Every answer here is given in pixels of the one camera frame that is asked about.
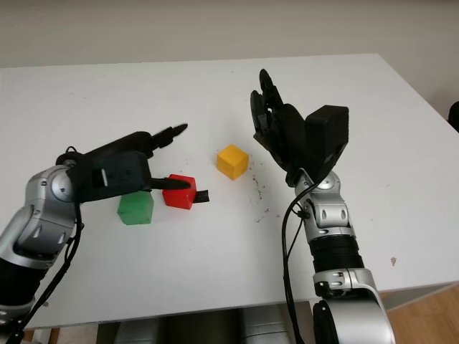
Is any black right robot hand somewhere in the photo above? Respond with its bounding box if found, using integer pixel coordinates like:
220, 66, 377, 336
250, 69, 318, 186

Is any red cube block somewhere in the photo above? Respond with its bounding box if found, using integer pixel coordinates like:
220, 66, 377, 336
161, 173, 197, 210

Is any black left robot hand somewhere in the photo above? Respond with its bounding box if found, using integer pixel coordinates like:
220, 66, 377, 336
55, 123, 193, 193

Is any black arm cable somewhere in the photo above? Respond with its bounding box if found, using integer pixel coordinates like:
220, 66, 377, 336
281, 178, 306, 344
6, 145, 87, 344

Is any green cube block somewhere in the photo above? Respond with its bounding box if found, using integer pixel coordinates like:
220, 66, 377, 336
117, 191, 155, 226

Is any grey robot lower body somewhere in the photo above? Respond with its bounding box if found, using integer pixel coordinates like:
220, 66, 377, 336
114, 307, 298, 344

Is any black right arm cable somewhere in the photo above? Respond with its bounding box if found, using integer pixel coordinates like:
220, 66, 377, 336
281, 178, 306, 344

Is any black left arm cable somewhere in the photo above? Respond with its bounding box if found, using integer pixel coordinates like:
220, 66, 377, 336
6, 145, 87, 344

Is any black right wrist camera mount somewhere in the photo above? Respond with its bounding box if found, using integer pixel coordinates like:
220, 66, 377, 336
303, 105, 349, 183

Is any black rounded object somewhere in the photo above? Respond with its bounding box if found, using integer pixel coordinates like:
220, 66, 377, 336
448, 102, 459, 132

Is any yellow cube block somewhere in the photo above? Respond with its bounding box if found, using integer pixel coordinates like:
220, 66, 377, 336
217, 143, 250, 181

